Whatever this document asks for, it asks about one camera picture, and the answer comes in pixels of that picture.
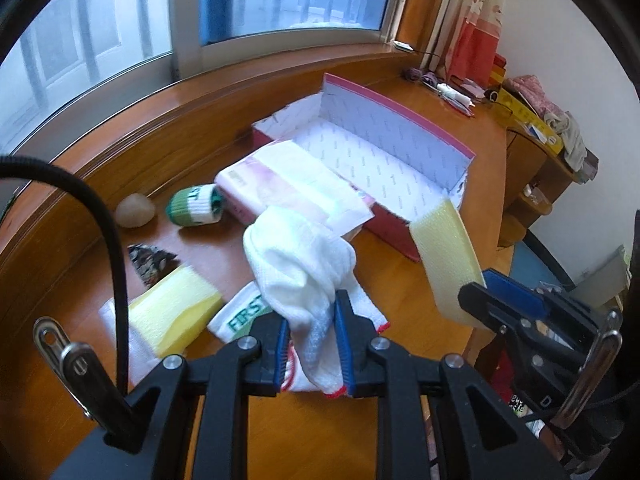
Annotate black cable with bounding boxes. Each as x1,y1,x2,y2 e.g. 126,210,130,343
0,156,133,393

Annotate yellow sponge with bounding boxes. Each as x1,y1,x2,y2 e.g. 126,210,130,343
410,199,486,326
127,265,224,357

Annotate red printed bag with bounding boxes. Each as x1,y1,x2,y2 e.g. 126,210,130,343
474,332,531,418

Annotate yellow box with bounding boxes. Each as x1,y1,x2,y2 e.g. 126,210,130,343
492,87,562,157

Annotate purple yarn bundle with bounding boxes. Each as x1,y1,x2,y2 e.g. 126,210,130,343
404,67,439,87

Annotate blue chair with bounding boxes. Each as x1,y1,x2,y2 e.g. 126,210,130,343
512,230,576,292

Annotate dark patterned cloth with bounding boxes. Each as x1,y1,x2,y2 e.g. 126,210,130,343
127,243,179,289

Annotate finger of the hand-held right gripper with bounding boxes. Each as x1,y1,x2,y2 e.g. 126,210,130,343
481,268,547,317
457,282,539,334

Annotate small white bundle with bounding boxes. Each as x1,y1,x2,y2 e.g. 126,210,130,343
436,82,476,117

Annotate rolled green white sock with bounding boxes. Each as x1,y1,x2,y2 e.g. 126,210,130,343
166,185,229,229

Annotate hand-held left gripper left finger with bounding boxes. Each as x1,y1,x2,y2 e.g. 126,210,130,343
50,316,292,480

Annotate white bin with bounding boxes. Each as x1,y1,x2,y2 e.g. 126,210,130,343
572,245,632,322

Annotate wooden cabinet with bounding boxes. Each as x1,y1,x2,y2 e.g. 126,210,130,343
497,125,578,249

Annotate beige stone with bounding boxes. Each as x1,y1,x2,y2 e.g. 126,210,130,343
115,193,156,230

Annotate white sock with red trim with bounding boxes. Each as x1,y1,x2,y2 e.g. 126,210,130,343
243,205,390,402

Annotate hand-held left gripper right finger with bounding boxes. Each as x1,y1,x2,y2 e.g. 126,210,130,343
335,290,571,480

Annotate pink tissue pack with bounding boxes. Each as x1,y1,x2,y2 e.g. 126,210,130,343
215,140,376,242

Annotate pink patterned cloth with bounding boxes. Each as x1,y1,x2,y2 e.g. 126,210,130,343
502,74,564,119

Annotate white and red curtain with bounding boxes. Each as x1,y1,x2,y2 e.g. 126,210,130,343
432,0,507,86

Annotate beige crumpled cloth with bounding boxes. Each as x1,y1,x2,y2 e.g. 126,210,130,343
542,111,599,181

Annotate red shoebox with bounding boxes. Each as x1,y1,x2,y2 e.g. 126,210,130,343
251,72,477,264

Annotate white sock with green print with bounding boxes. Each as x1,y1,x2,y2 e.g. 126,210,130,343
206,281,281,347

